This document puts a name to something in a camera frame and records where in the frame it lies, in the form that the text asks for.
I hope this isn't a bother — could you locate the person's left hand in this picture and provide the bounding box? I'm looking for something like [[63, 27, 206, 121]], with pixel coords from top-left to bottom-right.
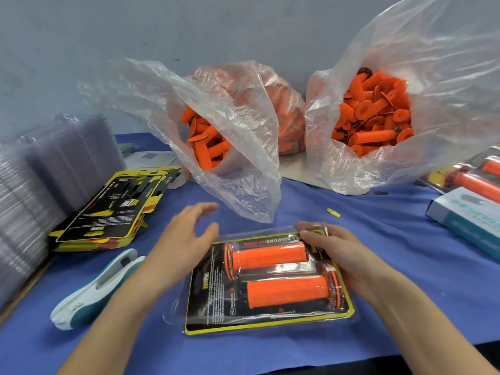
[[143, 202, 221, 292]]

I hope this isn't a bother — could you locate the person's right hand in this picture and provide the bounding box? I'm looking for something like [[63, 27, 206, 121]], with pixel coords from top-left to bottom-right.
[[295, 222, 385, 303]]

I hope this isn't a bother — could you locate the yellow black backing card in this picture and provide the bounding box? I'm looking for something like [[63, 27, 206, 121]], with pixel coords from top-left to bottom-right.
[[183, 229, 355, 335]]

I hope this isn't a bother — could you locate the orange grip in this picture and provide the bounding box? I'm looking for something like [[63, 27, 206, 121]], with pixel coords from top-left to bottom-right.
[[224, 240, 310, 278], [445, 171, 500, 204], [238, 265, 345, 311]]

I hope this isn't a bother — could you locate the teal hand stapler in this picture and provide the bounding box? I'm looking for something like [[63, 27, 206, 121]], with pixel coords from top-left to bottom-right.
[[51, 248, 147, 331]]

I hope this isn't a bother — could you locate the stack of clear blister shells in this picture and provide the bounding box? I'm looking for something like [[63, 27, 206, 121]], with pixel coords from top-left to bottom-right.
[[0, 113, 126, 309]]

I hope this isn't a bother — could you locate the person's left forearm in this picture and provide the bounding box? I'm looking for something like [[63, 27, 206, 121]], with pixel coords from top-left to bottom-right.
[[58, 273, 169, 375]]

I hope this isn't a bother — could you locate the person's right forearm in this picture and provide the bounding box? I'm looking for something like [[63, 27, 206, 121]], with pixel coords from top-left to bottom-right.
[[361, 269, 500, 375]]

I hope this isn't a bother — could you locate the stack of yellow black cards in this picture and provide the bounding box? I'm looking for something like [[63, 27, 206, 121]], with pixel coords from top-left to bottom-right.
[[48, 166, 182, 253]]

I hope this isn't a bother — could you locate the white printed paper sheet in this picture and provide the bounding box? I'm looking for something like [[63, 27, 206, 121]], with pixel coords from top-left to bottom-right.
[[125, 149, 189, 188]]

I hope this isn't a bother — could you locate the teal white cardboard box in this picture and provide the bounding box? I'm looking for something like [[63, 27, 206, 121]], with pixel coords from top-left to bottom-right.
[[426, 187, 500, 261]]

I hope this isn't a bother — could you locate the large clear plastic bag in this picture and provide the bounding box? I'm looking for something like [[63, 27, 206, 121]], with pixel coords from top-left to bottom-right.
[[305, 0, 500, 196]]

